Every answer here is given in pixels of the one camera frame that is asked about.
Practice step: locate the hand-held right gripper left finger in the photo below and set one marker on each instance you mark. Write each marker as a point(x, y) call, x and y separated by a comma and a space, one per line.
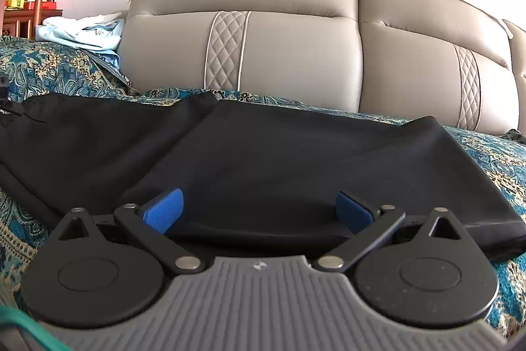
point(164, 211)

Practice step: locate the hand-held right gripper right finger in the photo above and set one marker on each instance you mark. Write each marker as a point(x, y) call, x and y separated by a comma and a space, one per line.
point(351, 211)

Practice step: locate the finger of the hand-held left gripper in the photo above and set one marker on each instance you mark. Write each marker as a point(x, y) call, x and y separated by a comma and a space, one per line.
point(3, 90)

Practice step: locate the black pants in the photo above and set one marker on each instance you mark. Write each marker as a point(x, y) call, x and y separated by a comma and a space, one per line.
point(267, 162)

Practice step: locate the blue paisley blanket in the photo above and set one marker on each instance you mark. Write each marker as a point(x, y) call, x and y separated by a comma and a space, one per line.
point(53, 63)

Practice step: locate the wooden cabinet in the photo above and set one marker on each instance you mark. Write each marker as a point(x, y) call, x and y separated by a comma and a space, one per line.
point(20, 22)

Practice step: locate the light blue shirt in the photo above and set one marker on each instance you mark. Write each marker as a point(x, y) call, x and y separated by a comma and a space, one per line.
point(78, 32)

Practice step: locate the red box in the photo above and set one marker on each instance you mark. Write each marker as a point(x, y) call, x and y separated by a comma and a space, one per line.
point(49, 5)

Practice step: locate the grey leather sofa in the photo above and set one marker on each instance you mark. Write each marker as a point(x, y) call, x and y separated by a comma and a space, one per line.
point(287, 46)

